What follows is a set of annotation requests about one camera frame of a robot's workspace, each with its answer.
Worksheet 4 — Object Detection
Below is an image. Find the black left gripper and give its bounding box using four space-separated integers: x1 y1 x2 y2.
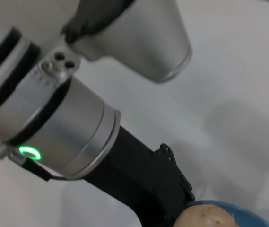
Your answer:
83 125 196 227

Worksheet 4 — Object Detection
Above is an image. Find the beige egg yolk pastry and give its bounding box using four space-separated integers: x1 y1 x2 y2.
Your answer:
175 204 240 227

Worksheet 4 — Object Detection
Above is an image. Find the blue bowl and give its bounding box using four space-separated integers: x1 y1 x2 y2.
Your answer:
186 200 269 227

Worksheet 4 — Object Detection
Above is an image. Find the left arm cable with plug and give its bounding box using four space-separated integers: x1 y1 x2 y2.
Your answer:
0 144 78 182

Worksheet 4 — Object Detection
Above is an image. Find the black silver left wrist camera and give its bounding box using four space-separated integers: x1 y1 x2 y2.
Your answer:
61 0 193 84

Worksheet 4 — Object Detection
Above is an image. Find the silver left camera bracket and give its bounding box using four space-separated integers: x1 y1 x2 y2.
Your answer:
31 46 81 83

